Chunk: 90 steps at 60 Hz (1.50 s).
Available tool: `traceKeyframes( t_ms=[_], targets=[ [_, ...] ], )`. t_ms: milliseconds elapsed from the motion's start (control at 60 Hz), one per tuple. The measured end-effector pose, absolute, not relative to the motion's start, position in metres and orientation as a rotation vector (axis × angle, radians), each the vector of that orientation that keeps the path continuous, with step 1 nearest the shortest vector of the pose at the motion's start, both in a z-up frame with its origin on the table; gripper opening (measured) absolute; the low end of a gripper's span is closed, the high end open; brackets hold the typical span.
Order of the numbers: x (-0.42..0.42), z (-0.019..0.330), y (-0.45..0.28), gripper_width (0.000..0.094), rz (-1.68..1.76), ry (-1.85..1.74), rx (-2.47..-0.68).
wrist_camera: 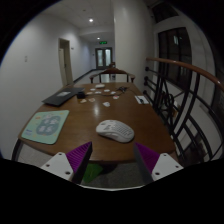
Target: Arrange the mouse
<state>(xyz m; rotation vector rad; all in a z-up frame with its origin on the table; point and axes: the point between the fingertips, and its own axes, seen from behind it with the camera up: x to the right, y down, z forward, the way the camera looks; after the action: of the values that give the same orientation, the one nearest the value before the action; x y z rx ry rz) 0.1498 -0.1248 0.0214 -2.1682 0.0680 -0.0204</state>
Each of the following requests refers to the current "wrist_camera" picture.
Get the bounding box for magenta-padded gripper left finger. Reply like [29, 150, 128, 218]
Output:
[40, 141, 94, 185]

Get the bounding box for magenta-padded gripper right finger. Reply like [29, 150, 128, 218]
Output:
[133, 142, 185, 185]

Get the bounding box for white perforated computer mouse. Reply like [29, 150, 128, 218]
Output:
[95, 119, 136, 144]

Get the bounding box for pale green printed mouse pad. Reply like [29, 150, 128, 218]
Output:
[20, 109, 70, 146]

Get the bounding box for black closed laptop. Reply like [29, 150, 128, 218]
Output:
[41, 86, 86, 108]

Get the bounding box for open side doorway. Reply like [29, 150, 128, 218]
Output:
[58, 37, 74, 88]

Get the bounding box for dark framed window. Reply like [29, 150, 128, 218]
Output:
[157, 27, 193, 91]

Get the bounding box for glazed double door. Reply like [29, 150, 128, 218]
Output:
[94, 47, 113, 70]

